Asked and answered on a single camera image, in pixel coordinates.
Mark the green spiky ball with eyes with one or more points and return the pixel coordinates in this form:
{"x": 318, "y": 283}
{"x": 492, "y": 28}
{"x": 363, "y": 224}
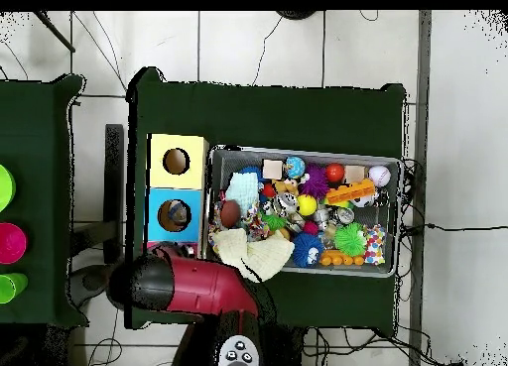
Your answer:
{"x": 350, "y": 239}

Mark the white baseball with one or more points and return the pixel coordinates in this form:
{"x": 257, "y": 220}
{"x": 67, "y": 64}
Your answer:
{"x": 380, "y": 176}

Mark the smooth yellow ball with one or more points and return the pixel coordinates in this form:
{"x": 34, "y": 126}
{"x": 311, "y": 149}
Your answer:
{"x": 307, "y": 205}

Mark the blue white patterned ball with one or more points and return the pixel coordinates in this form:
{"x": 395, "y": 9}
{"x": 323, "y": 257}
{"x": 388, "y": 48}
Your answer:
{"x": 295, "y": 167}

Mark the crushed clear plastic bottle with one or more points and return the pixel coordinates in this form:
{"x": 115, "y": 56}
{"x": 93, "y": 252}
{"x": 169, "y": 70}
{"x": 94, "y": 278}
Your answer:
{"x": 177, "y": 214}

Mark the dark green side table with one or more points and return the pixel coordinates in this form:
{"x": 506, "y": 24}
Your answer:
{"x": 35, "y": 124}

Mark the pink plastic cup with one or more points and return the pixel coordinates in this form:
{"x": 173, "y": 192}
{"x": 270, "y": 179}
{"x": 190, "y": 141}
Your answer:
{"x": 12, "y": 243}

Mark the dark green table cloth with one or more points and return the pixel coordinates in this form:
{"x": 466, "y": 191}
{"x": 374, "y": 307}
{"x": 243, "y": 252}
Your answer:
{"x": 278, "y": 116}

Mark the shallow silver mesh bin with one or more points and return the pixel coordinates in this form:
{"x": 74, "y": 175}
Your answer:
{"x": 238, "y": 155}

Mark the wooden box with three holes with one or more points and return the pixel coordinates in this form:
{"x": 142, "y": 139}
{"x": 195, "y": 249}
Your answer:
{"x": 158, "y": 179}

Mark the red orange ball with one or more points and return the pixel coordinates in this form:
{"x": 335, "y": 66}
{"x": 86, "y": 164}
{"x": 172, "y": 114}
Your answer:
{"x": 335, "y": 172}

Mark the lime green plastic cup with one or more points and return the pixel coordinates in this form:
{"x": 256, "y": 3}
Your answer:
{"x": 6, "y": 187}
{"x": 12, "y": 288}

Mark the cream knitted cloth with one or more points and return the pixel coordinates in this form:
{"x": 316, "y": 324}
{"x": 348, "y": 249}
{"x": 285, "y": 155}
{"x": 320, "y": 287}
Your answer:
{"x": 262, "y": 255}

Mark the black slanted rod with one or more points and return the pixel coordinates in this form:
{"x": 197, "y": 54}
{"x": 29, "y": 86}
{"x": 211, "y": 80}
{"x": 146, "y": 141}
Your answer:
{"x": 55, "y": 32}

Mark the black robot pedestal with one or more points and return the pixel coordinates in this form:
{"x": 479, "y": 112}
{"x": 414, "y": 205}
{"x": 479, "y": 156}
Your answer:
{"x": 289, "y": 350}

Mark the orange toy building brick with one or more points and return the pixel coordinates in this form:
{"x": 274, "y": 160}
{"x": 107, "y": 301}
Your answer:
{"x": 351, "y": 192}

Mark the purple spiky ball with eyes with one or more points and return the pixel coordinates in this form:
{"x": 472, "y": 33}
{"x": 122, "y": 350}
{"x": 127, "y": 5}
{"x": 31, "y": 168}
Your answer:
{"x": 315, "y": 181}

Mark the blue spiky rubber ball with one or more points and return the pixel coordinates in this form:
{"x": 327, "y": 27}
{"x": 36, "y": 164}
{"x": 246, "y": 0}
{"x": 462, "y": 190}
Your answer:
{"x": 305, "y": 249}

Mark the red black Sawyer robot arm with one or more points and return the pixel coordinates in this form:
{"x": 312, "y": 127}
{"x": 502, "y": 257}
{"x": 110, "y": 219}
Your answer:
{"x": 206, "y": 286}

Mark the black upright panel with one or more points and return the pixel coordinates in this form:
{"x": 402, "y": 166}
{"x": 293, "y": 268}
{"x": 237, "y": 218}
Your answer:
{"x": 114, "y": 183}

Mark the brown toy football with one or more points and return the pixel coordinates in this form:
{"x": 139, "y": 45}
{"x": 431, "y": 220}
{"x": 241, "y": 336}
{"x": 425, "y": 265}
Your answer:
{"x": 230, "y": 214}

